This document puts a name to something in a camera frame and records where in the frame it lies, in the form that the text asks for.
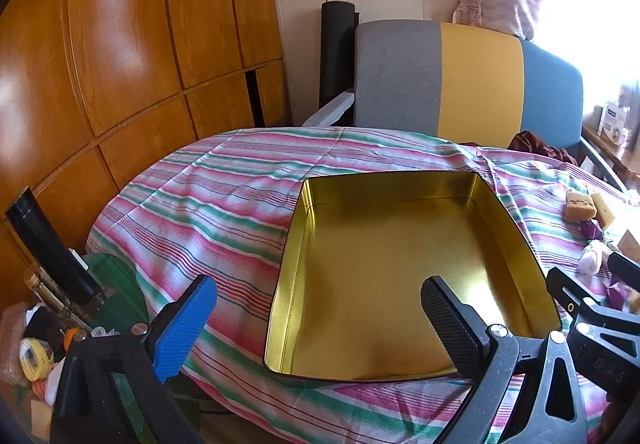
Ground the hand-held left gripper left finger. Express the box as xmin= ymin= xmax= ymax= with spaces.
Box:
xmin=50 ymin=274 xmax=218 ymax=444

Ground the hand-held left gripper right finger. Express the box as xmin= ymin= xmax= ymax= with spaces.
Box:
xmin=420 ymin=275 xmax=588 ymax=444

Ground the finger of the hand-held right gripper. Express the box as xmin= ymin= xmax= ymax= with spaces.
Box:
xmin=607 ymin=251 xmax=640 ymax=282
xmin=546 ymin=268 xmax=640 ymax=400

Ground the purple snack packet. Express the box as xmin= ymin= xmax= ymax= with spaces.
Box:
xmin=580 ymin=219 xmax=608 ymax=242
xmin=607 ymin=281 xmax=636 ymax=312

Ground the white mesh ball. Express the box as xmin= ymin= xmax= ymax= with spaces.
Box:
xmin=580 ymin=244 xmax=613 ymax=277

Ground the plain yellow sponge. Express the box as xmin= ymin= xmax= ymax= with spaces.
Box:
xmin=590 ymin=193 xmax=617 ymax=229

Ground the yellow sponge with brown print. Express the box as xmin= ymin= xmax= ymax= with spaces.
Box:
xmin=565 ymin=189 xmax=598 ymax=223

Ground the gold metal tin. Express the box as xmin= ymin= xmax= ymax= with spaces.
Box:
xmin=262 ymin=171 xmax=563 ymax=382

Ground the green plastic stool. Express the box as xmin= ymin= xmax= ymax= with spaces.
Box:
xmin=85 ymin=251 xmax=151 ymax=329

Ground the striped pink green tablecloth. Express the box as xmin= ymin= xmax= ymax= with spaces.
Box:
xmin=85 ymin=126 xmax=640 ymax=444

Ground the white box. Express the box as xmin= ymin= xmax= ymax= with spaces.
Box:
xmin=597 ymin=101 xmax=632 ymax=145

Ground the dark red cloth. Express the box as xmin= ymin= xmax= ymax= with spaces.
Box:
xmin=510 ymin=130 xmax=581 ymax=167

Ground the yellow tape roll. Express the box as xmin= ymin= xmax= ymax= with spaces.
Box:
xmin=20 ymin=339 xmax=55 ymax=382

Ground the black tube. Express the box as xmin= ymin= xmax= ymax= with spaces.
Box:
xmin=6 ymin=189 xmax=101 ymax=305

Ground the grey yellow blue chair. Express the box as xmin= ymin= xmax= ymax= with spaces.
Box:
xmin=302 ymin=20 xmax=628 ymax=189

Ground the black rolled mat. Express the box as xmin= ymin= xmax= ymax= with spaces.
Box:
xmin=319 ymin=0 xmax=360 ymax=112

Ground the wooden wardrobe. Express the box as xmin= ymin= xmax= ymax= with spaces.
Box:
xmin=0 ymin=0 xmax=293 ymax=319

